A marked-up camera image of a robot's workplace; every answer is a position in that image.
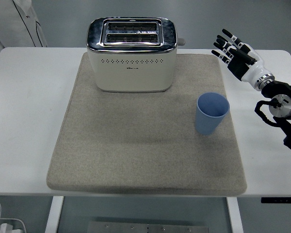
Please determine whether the person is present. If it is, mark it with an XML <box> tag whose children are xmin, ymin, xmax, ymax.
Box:
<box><xmin>0</xmin><ymin>0</ymin><xmax>48</xmax><ymax>67</ymax></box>

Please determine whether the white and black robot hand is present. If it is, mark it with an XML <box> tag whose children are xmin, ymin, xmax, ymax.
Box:
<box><xmin>211</xmin><ymin>28</ymin><xmax>270</xmax><ymax>91</ymax></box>

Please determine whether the blue plastic cup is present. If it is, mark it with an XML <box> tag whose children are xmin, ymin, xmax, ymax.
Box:
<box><xmin>195</xmin><ymin>92</ymin><xmax>230</xmax><ymax>135</ymax></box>

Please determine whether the beige fabric mat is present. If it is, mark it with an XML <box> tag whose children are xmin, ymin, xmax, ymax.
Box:
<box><xmin>46</xmin><ymin>53</ymin><xmax>248</xmax><ymax>197</ymax></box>

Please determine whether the white table leg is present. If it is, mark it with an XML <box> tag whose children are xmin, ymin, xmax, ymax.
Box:
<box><xmin>44</xmin><ymin>195</ymin><xmax>65</xmax><ymax>233</ymax></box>
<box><xmin>226</xmin><ymin>197</ymin><xmax>244</xmax><ymax>233</ymax></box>

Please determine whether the black table control panel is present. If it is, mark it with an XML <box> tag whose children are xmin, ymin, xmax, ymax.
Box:
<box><xmin>261</xmin><ymin>197</ymin><xmax>291</xmax><ymax>204</ymax></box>

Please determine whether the white power strip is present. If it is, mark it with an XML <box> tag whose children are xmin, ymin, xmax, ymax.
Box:
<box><xmin>0</xmin><ymin>218</ymin><xmax>27</xmax><ymax>233</ymax></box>

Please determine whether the cream and chrome toaster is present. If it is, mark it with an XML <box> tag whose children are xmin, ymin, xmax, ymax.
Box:
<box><xmin>86</xmin><ymin>17</ymin><xmax>186</xmax><ymax>93</ymax></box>

